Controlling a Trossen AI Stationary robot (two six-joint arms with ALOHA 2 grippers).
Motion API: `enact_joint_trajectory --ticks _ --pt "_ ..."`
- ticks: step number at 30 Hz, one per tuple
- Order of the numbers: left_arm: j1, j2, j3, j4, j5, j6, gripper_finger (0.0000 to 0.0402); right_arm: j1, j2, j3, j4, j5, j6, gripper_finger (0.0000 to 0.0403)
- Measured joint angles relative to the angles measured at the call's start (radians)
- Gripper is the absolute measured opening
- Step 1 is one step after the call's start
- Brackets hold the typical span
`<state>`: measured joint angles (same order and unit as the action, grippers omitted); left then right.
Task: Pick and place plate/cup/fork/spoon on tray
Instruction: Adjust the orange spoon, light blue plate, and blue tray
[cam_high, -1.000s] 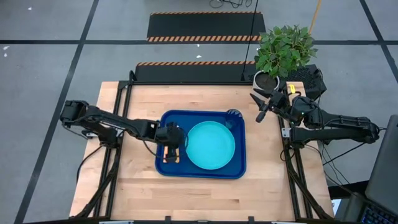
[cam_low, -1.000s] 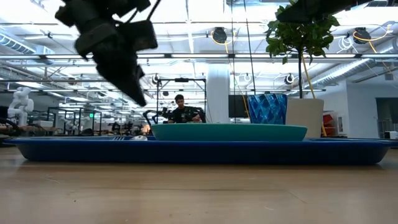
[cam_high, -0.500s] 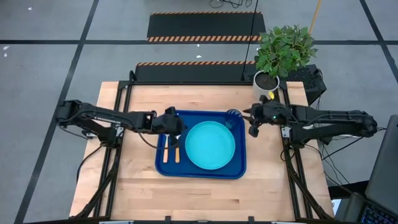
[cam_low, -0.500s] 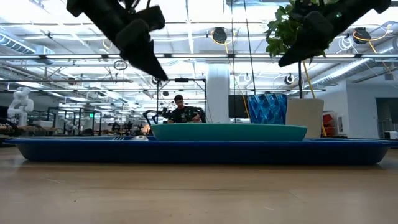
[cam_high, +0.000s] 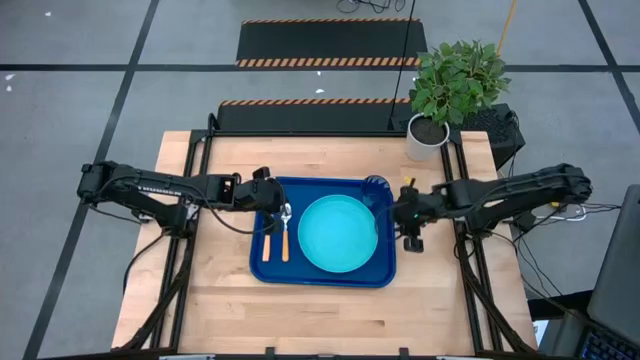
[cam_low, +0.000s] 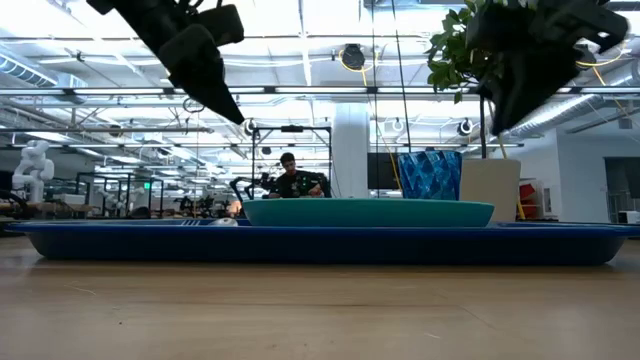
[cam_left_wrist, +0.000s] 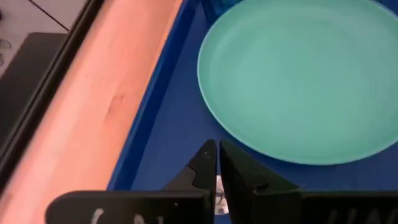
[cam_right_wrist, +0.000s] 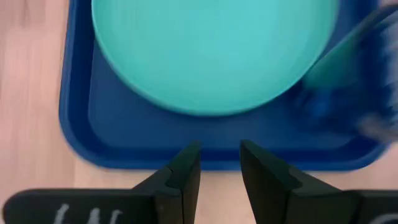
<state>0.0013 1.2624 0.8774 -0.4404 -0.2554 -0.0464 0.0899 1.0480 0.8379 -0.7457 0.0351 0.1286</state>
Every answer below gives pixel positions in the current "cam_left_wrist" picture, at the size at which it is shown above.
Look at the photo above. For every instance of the black aluminium table frame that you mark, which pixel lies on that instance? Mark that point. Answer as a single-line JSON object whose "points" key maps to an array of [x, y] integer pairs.
{"points": [[45, 90]]}

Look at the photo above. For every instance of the narrow black hazard-striped mat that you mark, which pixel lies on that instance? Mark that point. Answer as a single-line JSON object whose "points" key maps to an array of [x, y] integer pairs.
{"points": [[25, 71]]}

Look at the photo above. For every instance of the teal round plate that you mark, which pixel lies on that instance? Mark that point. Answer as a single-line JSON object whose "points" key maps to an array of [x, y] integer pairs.
{"points": [[295, 77]]}

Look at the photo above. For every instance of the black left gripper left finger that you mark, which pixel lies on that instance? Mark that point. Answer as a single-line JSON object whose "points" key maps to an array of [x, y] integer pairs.
{"points": [[202, 168]]}

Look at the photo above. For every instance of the dark blue plastic tray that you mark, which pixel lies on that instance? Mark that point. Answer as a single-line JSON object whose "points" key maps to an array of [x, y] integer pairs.
{"points": [[174, 130]]}

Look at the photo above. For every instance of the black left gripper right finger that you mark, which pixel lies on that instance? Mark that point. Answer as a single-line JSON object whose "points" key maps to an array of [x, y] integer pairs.
{"points": [[248, 186]]}

